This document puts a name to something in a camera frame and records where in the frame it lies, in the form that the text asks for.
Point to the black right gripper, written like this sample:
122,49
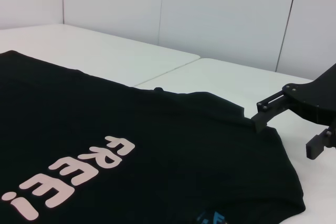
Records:
320,98

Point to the black t-shirt with FREE print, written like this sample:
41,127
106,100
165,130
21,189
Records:
157,129

